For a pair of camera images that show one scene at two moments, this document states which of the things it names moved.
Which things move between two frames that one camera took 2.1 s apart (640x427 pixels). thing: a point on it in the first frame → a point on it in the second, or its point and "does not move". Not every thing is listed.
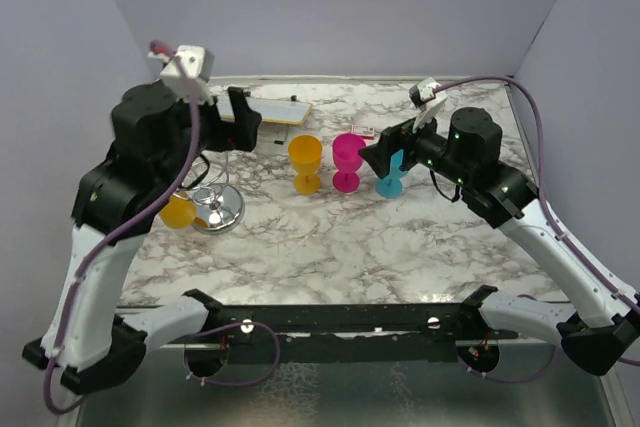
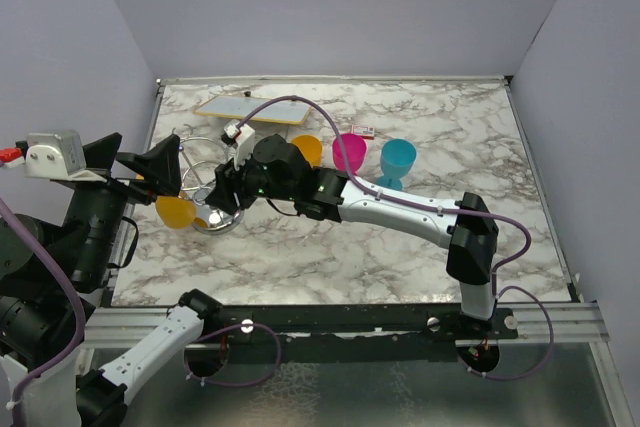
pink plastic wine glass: (347, 161) does not move
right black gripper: (379, 155) → (228, 185)
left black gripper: (241, 132) → (160, 165)
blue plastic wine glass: (391, 186) does not move
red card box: (364, 131) does not move
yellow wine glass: (180, 213) does not move
